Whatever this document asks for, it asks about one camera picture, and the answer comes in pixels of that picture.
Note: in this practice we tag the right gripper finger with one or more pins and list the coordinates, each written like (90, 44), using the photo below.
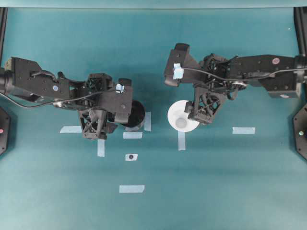
(206, 105)
(189, 107)

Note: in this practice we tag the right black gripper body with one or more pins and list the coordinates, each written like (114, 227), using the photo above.
(210, 78)

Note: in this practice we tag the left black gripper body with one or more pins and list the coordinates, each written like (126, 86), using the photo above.
(98, 92)

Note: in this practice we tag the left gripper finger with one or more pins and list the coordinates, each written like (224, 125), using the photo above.
(93, 123)
(110, 127)

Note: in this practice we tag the white paper cup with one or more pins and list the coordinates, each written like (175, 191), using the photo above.
(178, 119)

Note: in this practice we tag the black cup holder with handle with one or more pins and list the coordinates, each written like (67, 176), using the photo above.
(137, 116)

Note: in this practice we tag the left black robot base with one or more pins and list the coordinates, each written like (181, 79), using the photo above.
(5, 121)

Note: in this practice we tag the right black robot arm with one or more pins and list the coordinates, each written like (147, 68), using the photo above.
(273, 73)

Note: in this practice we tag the right black robot base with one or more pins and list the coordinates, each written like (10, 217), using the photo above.
(300, 131)

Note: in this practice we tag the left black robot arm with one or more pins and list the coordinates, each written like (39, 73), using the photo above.
(26, 80)

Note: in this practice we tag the blue tape strip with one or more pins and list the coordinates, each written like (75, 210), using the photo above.
(181, 141)
(131, 188)
(100, 148)
(243, 130)
(132, 135)
(71, 129)
(147, 122)

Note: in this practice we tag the tape patch with black dot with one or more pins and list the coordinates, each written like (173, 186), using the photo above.
(131, 157)

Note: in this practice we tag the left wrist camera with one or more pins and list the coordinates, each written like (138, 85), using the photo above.
(123, 100)

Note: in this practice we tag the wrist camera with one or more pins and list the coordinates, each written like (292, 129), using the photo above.
(175, 71)
(123, 100)

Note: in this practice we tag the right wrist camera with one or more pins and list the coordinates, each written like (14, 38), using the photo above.
(175, 71)

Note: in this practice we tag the right black frame post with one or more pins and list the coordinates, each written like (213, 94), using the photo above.
(300, 21)

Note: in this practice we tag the black frame post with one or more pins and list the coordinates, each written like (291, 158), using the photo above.
(300, 21)
(3, 20)

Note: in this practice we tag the left black frame post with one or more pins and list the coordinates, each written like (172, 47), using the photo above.
(3, 20)

